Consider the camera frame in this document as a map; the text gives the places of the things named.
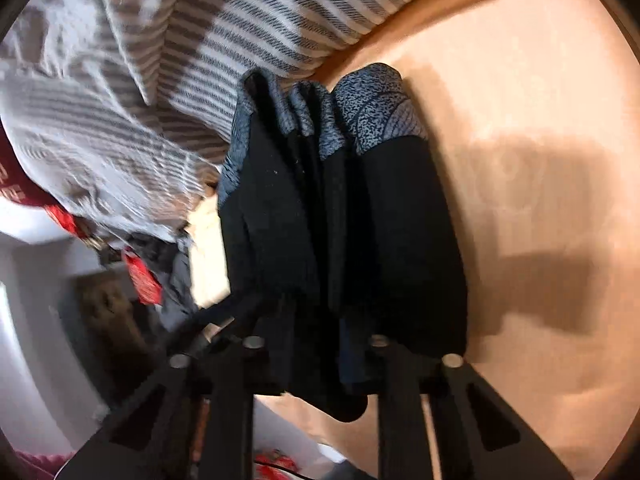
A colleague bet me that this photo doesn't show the red tag item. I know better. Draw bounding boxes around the red tag item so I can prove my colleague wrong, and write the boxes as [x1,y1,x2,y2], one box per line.
[122,248,162,306]

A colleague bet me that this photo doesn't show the grey button shirt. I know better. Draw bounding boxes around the grey button shirt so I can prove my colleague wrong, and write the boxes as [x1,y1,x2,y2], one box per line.
[128,231,198,332]

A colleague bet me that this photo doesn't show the peach bed sheet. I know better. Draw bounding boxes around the peach bed sheet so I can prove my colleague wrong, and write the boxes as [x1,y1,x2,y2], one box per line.
[186,0,640,480]

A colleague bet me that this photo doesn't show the black pants with patterned waistband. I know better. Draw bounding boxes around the black pants with patterned waistband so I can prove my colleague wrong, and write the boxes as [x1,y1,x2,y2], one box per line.
[218,63,468,422]

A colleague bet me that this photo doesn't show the grey white striped blanket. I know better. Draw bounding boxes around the grey white striped blanket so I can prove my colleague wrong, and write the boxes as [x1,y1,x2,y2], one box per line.
[1,0,411,240]

